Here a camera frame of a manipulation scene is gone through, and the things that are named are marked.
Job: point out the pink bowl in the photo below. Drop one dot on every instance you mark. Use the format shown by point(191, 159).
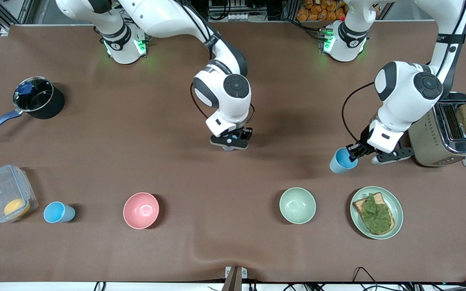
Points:
point(141, 210)

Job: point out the light blue plastic cup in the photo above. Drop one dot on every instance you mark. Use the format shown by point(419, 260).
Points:
point(57, 212)
point(341, 161)

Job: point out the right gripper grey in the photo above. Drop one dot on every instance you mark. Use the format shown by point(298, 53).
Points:
point(246, 133)

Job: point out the toast slice under lettuce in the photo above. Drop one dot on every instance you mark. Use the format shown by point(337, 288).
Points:
point(360, 206)

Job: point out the beige chrome toaster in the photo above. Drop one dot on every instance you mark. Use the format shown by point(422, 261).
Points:
point(431, 141)

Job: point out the pale green plate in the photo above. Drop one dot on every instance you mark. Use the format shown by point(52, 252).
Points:
point(396, 206)

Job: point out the green lettuce leaf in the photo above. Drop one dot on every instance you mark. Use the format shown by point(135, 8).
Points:
point(376, 214)

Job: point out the glass lid blue knob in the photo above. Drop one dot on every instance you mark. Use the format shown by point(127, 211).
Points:
point(35, 95)

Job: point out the pale green bowl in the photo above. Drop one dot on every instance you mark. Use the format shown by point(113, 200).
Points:
point(297, 205)

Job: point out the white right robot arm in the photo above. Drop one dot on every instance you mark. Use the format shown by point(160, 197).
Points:
point(233, 87)

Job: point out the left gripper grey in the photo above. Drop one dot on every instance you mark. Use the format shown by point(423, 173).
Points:
point(364, 141)

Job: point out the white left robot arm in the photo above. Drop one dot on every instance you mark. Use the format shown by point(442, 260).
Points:
point(402, 89)

